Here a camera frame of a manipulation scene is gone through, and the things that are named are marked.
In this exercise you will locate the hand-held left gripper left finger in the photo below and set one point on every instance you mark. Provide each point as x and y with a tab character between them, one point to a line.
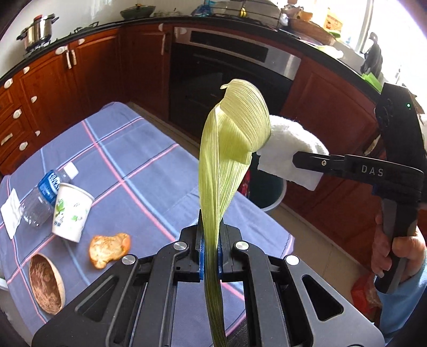
201	260

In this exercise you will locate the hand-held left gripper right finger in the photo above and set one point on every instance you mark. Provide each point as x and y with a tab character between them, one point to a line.
219	263

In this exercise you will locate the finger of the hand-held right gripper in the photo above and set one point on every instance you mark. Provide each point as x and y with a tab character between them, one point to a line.
337	164

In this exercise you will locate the white paper towel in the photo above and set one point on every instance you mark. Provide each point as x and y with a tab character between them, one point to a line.
293	140

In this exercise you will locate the grey trash bin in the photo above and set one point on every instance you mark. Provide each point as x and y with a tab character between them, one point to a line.
267	187

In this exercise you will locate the green corn husk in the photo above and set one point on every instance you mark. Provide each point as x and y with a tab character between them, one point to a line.
230	133

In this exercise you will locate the person's right forearm blue sleeve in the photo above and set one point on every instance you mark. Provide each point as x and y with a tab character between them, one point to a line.
410	300

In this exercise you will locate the person's right hand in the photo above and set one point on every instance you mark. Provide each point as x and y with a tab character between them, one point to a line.
410	250

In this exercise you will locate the green cloth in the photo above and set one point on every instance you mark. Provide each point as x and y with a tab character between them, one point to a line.
372	80

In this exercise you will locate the black kettle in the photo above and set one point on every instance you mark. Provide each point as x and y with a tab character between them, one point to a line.
372	56

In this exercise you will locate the orange peel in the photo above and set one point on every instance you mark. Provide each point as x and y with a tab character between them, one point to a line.
108	250

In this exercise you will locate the white dish cloth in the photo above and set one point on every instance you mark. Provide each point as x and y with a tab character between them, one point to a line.
330	50

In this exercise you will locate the orange red bag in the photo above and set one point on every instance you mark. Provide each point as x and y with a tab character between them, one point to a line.
363	293

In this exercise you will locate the yellow box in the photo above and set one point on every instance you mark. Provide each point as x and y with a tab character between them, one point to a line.
333	20

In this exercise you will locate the woven basket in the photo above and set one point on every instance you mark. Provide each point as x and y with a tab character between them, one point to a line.
312	30

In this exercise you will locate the white paper cup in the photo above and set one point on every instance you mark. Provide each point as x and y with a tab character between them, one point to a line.
71	213

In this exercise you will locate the built-in black oven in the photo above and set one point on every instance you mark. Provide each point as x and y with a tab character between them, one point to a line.
230	76

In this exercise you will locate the brown coconut shell bowl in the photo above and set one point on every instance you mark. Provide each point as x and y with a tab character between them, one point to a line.
46	288

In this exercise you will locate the clear plastic water bottle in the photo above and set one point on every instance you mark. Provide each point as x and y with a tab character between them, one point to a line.
35	207

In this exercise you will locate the flat white paper napkin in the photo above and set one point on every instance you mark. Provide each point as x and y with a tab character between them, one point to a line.
11	213

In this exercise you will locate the dark wok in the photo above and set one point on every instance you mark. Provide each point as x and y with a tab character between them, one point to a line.
136	11

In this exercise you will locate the white cabinet safety locks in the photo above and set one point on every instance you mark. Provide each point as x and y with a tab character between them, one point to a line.
61	50

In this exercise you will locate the black gas stove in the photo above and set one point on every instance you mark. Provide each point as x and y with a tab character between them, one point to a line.
76	31

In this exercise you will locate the steel cooking pot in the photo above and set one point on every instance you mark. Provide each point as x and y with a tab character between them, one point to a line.
36	30

